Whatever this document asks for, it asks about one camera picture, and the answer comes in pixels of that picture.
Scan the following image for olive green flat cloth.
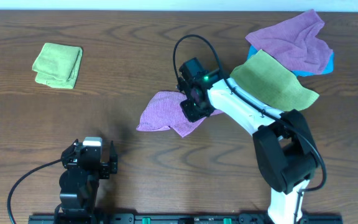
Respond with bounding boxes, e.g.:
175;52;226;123
230;50;319;111

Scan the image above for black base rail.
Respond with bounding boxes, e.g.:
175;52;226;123
28;212;343;224

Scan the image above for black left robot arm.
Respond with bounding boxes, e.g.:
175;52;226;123
53;137;117;223

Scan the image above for purple cloth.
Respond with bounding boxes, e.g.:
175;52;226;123
135;90;225;138
246;9;334;75

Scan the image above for purple crumpled cloth on pile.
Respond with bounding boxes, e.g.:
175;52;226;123
246;9;334;75

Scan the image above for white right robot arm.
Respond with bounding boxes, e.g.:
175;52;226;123
178;58;318;223

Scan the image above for blue cloth under pile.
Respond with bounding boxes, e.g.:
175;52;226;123
247;45;334;77

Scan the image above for folded light green cloth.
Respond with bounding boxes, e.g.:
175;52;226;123
32;43;83;89

